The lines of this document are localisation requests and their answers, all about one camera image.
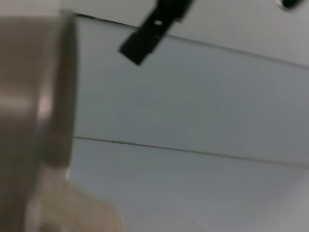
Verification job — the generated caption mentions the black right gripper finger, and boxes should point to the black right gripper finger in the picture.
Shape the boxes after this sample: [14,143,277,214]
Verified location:
[277,0,303,11]
[118,0,194,66]

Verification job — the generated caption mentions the stainless steel mixing bowl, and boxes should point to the stainless steel mixing bowl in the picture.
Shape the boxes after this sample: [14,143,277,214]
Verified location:
[0,9,80,232]

